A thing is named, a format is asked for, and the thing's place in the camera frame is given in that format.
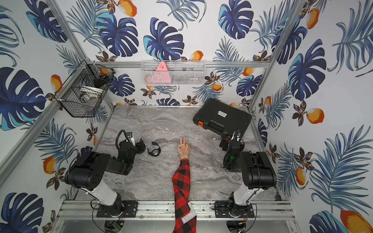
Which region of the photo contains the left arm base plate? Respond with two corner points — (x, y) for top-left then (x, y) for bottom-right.
(96, 201), (139, 218)

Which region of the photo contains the red plaid sleeved forearm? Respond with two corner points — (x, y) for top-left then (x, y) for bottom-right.
(172, 159), (197, 233)

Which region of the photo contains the black wrist watch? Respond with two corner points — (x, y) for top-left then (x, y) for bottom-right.
(147, 142), (161, 157)

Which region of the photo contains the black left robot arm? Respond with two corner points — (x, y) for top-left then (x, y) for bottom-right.
(65, 141), (138, 208)

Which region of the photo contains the clear wall shelf basket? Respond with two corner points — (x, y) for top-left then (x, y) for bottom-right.
(141, 60), (206, 85)

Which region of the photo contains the black wire basket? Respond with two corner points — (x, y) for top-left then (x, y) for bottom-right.
(53, 60), (116, 118)

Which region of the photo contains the black round disc with label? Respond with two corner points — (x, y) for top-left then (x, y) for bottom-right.
(135, 139), (146, 154)

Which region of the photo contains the black plastic tool case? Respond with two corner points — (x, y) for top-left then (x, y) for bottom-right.
(193, 99), (252, 138)

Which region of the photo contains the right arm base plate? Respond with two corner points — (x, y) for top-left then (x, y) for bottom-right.
(212, 200), (255, 218)

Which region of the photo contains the aluminium front rail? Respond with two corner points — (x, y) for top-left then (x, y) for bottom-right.
(56, 201), (295, 221)

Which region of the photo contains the mannequin hand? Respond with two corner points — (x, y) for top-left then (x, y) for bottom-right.
(177, 137), (190, 160)

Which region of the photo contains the pink triangle item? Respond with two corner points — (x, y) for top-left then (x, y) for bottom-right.
(151, 61), (172, 84)

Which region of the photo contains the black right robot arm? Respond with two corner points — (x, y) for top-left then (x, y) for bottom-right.
(220, 139), (277, 207)

